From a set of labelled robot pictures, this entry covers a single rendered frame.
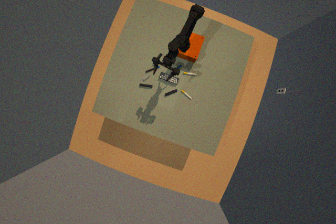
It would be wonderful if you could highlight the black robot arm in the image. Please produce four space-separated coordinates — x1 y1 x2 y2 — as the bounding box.
162 4 205 65

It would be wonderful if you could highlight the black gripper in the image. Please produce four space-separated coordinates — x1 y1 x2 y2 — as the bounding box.
152 54 180 82

